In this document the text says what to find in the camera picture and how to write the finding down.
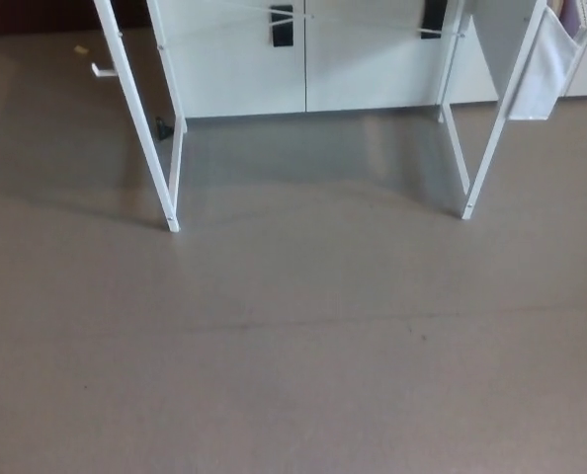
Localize white cabinet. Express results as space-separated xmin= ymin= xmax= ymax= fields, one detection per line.
xmin=145 ymin=0 xmax=497 ymax=119

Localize white fabric side pocket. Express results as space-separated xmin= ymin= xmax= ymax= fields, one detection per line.
xmin=506 ymin=4 xmax=585 ymax=121

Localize papers in side pocket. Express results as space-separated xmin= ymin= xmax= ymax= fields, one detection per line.
xmin=554 ymin=0 xmax=587 ymax=36

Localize white metal desk frame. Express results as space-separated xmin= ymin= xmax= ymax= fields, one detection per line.
xmin=91 ymin=0 xmax=551 ymax=234

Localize black cabinet handle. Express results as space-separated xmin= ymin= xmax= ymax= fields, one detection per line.
xmin=420 ymin=0 xmax=447 ymax=40
xmin=270 ymin=5 xmax=294 ymax=49

